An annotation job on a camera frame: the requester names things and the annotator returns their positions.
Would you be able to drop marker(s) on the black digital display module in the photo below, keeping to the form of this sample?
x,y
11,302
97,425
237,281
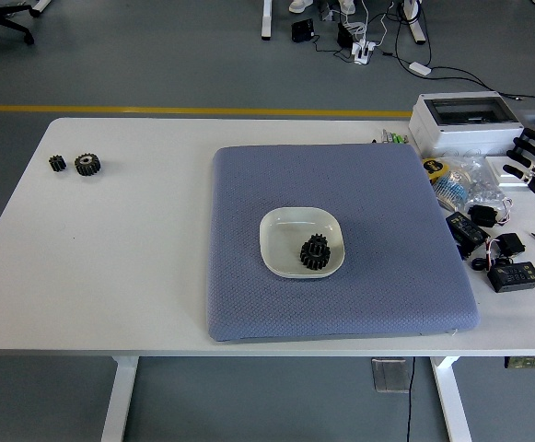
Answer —
x,y
515,277

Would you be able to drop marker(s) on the white shoe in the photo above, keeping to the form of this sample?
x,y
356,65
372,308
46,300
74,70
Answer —
x,y
347,5
300,4

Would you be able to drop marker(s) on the white desk leg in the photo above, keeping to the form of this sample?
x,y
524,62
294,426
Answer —
x,y
415,23
267,18

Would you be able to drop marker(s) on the black charger brick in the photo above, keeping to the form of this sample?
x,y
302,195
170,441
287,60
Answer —
x,y
344,34

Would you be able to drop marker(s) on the blue-grey padded mat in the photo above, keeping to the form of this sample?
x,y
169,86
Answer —
x,y
304,313

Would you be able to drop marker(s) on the white power strip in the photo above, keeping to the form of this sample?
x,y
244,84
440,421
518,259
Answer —
x,y
365,51

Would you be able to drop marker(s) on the grey metal bracket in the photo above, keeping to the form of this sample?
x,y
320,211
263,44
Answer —
x,y
390,375

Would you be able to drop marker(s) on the white electrical enclosure box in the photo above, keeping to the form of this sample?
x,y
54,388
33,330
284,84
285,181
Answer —
x,y
465,131

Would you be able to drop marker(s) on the small black servo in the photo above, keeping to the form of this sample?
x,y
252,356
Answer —
x,y
482,215

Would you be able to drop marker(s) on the white square dish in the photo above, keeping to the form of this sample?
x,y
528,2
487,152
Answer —
x,y
285,235

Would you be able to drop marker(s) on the white table leg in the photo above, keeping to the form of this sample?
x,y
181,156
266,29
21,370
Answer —
x,y
451,400
119,400

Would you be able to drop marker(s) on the black rectangular controller module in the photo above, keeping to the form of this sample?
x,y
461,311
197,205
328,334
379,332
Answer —
x,y
467,230

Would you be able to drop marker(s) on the green circuit board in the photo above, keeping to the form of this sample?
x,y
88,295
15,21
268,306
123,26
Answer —
x,y
534,362

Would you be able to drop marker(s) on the green white connector strip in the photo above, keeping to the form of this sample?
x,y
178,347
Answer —
x,y
393,136

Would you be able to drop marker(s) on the yellow black tape roll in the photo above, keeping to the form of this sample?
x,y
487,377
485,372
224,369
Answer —
x,y
434,168

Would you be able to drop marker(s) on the large black gear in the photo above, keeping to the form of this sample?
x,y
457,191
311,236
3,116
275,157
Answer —
x,y
314,260
87,165

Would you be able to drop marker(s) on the black office chair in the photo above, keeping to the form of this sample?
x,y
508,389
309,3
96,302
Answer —
x,y
0,20

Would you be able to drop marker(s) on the clear bag of parts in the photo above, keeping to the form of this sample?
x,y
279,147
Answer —
x,y
469,184

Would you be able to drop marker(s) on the small black gear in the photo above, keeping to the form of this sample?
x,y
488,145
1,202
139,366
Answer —
x,y
57,162
317,241

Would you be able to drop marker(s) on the white flat box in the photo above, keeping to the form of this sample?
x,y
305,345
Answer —
x,y
495,172

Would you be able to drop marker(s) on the black box on floor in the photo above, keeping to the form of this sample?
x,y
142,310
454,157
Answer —
x,y
303,31

